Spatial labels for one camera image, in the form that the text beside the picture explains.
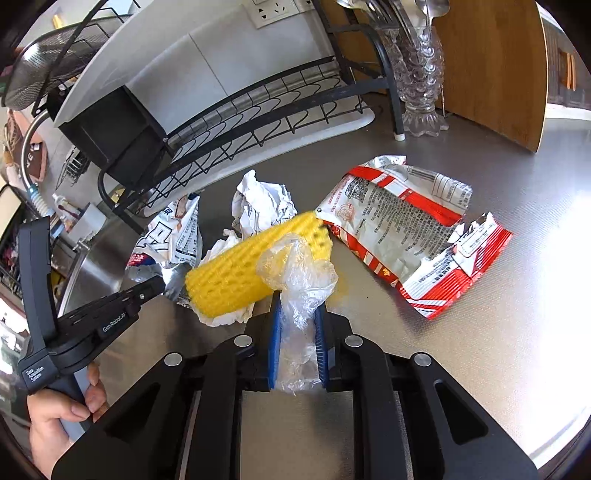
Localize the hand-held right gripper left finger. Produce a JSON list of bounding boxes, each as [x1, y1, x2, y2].
[[51, 291, 284, 480]]

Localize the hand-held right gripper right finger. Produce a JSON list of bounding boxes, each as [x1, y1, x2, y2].
[[314, 300, 539, 480]]

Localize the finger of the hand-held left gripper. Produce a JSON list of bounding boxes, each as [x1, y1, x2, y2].
[[121, 275, 166, 315], [17, 216, 59, 352]]

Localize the clear plastic wrap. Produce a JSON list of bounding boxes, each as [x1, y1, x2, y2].
[[256, 233, 339, 396]]

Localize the yellow foam net sleeve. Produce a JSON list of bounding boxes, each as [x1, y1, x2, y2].
[[184, 210, 334, 324]]

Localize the person's left hand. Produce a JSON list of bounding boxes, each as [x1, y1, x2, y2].
[[27, 362, 110, 479]]

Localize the black shelf rack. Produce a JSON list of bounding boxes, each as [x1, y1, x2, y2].
[[0, 184, 29, 325]]

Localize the steel sink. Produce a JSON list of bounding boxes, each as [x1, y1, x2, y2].
[[57, 230, 154, 315]]

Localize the silver white snack packet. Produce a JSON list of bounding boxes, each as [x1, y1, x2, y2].
[[126, 193, 204, 306]]

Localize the white toiletry caddy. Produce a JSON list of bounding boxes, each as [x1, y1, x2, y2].
[[50, 193, 110, 237]]

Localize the crumpled white tissue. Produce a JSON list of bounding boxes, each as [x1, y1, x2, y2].
[[191, 229, 260, 328]]

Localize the steel faucet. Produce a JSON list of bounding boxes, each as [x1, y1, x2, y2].
[[20, 113, 54, 219]]

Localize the brown pink hanging cloth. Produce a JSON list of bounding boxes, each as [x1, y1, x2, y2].
[[2, 111, 49, 184]]

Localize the red white snack packet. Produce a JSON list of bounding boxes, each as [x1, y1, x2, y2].
[[318, 154, 474, 254], [323, 212, 513, 320]]

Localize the black rack caddy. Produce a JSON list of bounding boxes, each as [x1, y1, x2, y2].
[[57, 85, 175, 186]]

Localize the white drip tray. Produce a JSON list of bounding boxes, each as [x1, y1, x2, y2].
[[137, 107, 376, 219], [52, 0, 319, 127]]

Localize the perforated steel tray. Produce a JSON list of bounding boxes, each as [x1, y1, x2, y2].
[[0, 21, 114, 112]]

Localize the glass utensil holder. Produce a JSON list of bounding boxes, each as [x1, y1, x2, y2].
[[392, 22, 450, 138]]

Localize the wooden cutting board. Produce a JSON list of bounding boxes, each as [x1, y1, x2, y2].
[[318, 0, 548, 153]]

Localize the cream storage cabinet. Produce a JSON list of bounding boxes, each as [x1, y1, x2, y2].
[[537, 8, 591, 112]]

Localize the wire sponge basket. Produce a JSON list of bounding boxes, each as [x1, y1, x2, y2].
[[61, 149, 92, 180]]

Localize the black wire dish rack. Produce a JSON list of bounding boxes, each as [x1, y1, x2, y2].
[[2, 0, 408, 228]]

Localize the white wall socket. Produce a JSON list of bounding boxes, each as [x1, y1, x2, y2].
[[244, 0, 302, 29]]

